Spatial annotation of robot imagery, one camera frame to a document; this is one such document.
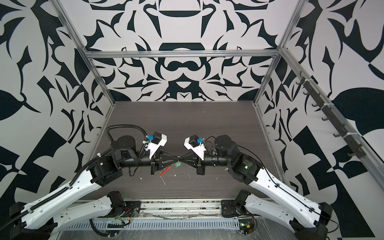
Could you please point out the white slotted cable duct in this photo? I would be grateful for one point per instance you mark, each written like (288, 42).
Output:
(186, 224)

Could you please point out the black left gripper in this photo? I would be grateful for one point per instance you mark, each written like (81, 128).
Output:
(155, 160)

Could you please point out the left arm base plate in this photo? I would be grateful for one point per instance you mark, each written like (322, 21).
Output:
(132, 209)

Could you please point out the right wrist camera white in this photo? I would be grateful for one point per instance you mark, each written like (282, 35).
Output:
(197, 145)

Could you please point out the aluminium front rail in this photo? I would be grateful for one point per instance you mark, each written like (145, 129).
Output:
(170, 209)

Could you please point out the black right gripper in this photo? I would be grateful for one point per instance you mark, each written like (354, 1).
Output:
(201, 164)

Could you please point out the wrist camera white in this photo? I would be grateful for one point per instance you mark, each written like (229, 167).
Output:
(154, 142)
(197, 145)

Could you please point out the large metal keyring red handle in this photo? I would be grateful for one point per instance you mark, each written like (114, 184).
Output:
(166, 170)

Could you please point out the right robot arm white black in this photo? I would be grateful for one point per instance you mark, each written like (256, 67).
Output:
(308, 220)

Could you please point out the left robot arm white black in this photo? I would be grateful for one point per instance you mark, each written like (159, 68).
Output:
(46, 216)

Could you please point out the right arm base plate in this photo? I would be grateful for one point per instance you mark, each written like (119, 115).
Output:
(233, 208)

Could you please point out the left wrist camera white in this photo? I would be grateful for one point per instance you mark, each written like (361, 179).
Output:
(154, 142)

